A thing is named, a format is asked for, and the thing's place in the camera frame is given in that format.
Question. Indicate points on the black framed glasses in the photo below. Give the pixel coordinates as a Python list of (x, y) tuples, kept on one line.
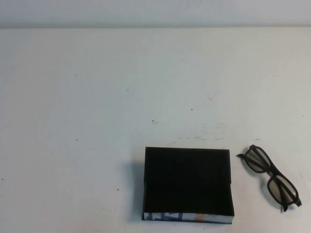
[(257, 160)]

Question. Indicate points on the black printed glasses case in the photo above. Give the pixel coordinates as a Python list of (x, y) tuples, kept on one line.
[(187, 179)]

